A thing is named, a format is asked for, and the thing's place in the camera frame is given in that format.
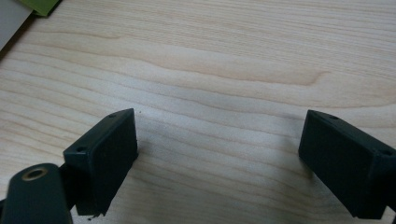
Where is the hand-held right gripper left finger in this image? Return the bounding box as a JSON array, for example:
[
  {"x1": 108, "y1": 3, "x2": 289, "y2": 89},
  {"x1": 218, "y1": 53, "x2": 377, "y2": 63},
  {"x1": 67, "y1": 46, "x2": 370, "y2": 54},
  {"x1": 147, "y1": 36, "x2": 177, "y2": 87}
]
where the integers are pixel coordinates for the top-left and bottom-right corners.
[{"x1": 63, "y1": 107, "x2": 139, "y2": 217}]

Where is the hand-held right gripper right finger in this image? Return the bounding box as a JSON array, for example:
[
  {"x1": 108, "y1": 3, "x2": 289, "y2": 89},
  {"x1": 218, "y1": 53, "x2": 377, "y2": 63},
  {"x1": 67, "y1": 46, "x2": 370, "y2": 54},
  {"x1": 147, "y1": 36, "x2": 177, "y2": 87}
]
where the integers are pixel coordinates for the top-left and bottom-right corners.
[{"x1": 297, "y1": 109, "x2": 396, "y2": 220}]

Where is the green drawer box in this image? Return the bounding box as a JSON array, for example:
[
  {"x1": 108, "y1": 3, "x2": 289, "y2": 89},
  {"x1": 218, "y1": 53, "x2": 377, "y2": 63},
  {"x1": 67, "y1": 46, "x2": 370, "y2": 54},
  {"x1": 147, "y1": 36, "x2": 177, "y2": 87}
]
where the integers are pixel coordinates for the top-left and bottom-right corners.
[{"x1": 18, "y1": 0, "x2": 63, "y2": 18}]

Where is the white drawer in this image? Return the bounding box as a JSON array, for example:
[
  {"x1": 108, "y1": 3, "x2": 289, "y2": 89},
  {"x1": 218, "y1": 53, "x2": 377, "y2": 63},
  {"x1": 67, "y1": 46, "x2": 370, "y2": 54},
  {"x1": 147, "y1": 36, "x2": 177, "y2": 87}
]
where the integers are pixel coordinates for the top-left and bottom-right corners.
[{"x1": 0, "y1": 0, "x2": 35, "y2": 52}]

